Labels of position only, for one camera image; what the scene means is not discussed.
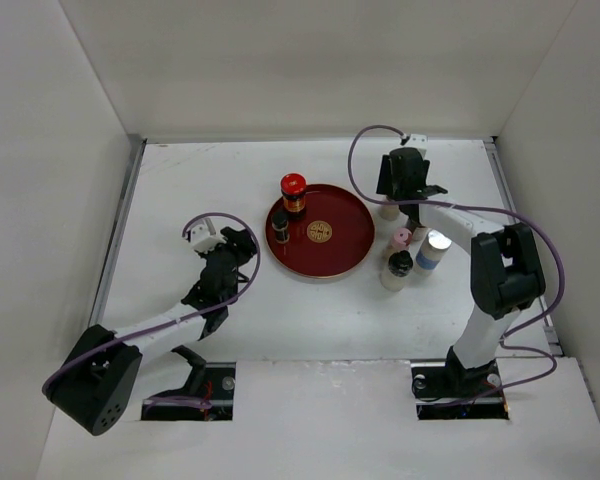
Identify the grey lid white shaker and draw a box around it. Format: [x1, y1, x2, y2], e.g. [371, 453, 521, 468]
[379, 196, 401, 222]

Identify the small dark spice bottle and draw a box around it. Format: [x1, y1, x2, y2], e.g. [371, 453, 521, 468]
[271, 209, 289, 244]

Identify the red lid sauce jar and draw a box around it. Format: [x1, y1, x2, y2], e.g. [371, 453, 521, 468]
[280, 172, 307, 219]

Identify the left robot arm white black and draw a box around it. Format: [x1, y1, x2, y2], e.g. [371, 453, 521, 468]
[42, 222, 261, 436]

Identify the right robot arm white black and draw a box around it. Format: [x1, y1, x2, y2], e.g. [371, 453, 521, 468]
[376, 147, 546, 398]

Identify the pink cap bottle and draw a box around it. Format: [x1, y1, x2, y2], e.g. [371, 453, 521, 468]
[387, 227, 413, 256]

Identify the silver lid blue label bottle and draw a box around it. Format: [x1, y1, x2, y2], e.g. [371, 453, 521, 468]
[415, 230, 452, 276]

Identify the black cap white bottle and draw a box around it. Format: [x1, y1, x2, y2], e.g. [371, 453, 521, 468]
[380, 250, 413, 292]

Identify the red round tray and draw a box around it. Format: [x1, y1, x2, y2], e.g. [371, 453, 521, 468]
[264, 184, 375, 279]

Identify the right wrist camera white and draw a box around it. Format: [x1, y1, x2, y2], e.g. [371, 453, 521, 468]
[401, 133, 428, 159]

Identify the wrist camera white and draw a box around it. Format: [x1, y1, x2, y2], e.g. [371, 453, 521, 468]
[401, 133, 428, 159]
[184, 219, 223, 254]

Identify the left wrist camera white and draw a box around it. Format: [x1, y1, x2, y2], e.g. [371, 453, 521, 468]
[184, 219, 223, 254]

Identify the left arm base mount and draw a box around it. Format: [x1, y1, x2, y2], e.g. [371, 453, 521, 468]
[140, 345, 237, 422]

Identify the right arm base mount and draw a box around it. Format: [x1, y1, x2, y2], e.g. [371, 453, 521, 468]
[411, 361, 509, 421]

